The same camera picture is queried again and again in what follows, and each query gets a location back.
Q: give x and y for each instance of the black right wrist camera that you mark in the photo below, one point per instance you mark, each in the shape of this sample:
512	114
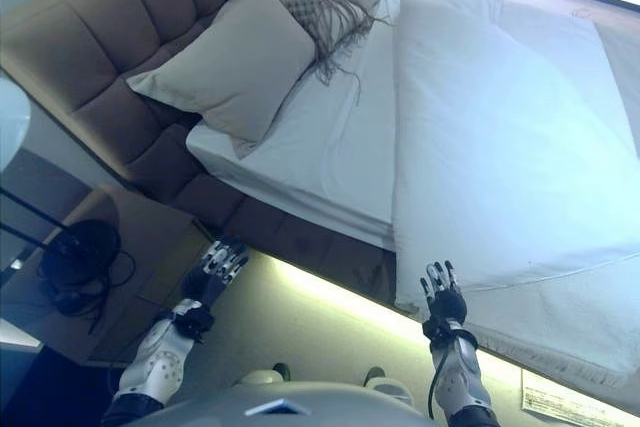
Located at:
442	329

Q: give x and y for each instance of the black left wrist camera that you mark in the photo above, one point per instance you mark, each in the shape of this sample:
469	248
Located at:
192	322

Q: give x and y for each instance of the silver robot torso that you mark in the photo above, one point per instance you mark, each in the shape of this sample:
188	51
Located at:
300	407

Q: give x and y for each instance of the printed paper sheet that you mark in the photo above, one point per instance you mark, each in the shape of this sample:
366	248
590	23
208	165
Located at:
550	397

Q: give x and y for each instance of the silver right robot leg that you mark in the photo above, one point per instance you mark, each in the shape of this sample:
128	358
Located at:
390	387

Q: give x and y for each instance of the brown padded bed base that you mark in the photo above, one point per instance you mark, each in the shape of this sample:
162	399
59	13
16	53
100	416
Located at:
300	247

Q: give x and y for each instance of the silver robot leg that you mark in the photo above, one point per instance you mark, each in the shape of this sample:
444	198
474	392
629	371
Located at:
260	377
390	387

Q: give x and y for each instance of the fringed woven grey cushion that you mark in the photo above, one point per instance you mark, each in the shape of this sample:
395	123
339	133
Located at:
310	2

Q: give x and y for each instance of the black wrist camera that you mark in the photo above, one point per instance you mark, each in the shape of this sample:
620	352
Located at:
442	329
192	322

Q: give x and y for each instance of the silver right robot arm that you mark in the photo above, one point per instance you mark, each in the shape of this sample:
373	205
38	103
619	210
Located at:
457	382

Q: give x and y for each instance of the silver left robot leg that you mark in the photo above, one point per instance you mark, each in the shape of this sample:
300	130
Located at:
260	377

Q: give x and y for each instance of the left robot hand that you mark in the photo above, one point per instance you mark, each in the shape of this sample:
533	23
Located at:
210	282

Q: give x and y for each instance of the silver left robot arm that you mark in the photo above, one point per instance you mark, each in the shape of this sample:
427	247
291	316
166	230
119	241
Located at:
160	367

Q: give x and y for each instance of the brown tufted headboard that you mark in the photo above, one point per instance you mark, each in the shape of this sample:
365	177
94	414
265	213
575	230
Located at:
100	37

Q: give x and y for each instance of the wooden nightstand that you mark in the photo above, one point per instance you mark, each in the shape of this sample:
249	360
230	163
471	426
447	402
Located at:
160	247

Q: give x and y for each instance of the white duvet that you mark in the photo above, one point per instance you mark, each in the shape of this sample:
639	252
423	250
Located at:
500	147

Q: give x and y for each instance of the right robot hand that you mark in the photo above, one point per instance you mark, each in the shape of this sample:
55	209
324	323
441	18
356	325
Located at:
445	304

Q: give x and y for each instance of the white sheeted mattress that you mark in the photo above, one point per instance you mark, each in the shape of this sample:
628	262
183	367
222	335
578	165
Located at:
340	147

